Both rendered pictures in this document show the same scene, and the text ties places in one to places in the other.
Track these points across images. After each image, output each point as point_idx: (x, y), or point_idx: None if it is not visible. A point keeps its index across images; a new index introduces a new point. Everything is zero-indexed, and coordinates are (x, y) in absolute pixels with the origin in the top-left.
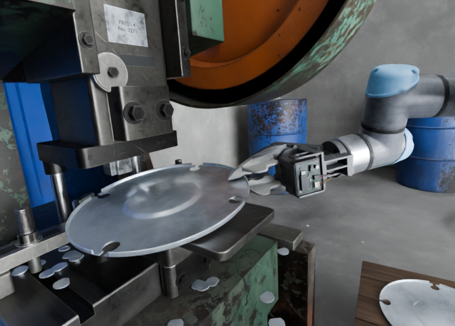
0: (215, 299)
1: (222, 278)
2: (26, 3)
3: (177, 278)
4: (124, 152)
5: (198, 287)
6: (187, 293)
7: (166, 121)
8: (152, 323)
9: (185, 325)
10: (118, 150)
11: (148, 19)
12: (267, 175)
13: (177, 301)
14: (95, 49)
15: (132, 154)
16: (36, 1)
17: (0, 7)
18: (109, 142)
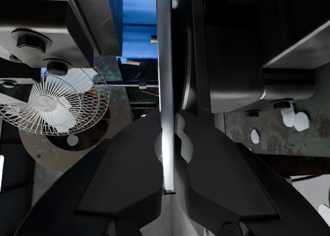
0: (287, 147)
1: (316, 127)
2: (13, 92)
3: (244, 113)
4: (108, 36)
5: (284, 115)
6: (276, 113)
7: (51, 38)
8: (249, 118)
9: (260, 144)
10: (106, 40)
11: None
12: (185, 202)
13: (266, 115)
14: (11, 79)
15: (112, 31)
16: (10, 96)
17: (22, 86)
18: (96, 53)
